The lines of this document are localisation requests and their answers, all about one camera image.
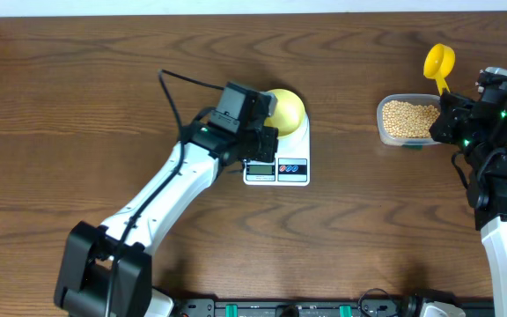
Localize yellow measuring scoop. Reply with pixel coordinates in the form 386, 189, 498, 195
422, 43, 456, 95

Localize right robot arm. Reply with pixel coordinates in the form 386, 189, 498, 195
430, 92, 507, 316

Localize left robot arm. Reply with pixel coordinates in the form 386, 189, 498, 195
54, 83, 278, 316

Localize white digital kitchen scale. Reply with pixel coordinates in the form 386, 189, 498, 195
243, 114, 311, 187

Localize pale yellow bowl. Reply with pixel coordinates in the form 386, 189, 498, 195
264, 89, 305, 137

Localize clear plastic container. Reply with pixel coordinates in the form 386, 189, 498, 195
377, 93, 440, 146

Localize soybeans pile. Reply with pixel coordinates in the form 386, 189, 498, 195
382, 100, 440, 138

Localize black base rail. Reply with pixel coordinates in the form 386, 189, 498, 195
151, 288, 495, 317

